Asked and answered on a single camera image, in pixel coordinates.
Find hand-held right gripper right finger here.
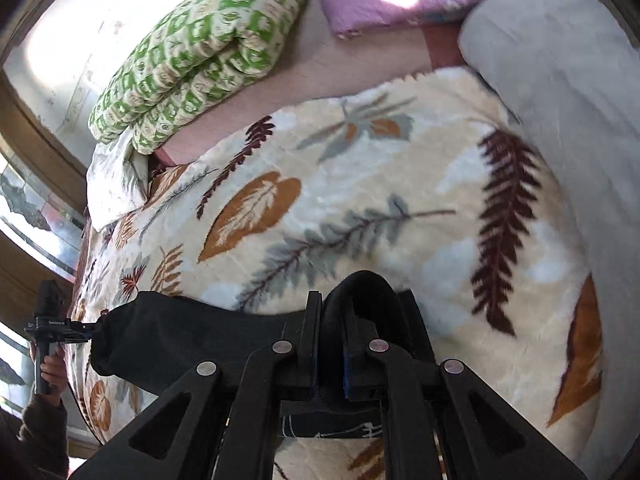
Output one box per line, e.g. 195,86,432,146
342,289,590,480

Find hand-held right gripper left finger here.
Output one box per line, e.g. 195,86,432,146
72,290,325,480

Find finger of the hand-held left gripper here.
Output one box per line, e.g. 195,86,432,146
61,310,110,343

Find black pants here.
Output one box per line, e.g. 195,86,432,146
90,270,437,442

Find person's left forearm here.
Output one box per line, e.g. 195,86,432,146
0,390,70,480

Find person's left hand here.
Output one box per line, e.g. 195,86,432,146
29,344,69,402

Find white twig print pillow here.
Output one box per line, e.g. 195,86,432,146
86,127,152,234

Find leaf print fleece blanket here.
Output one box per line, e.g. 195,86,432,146
70,67,608,480

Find pink bed sheet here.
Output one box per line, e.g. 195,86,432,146
154,0,469,167

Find green patterned folded quilt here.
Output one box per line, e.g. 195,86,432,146
89,0,319,157

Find grey blanket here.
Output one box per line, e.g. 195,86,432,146
459,0,640,472

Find wooden window frame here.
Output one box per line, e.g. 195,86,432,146
0,70,92,211

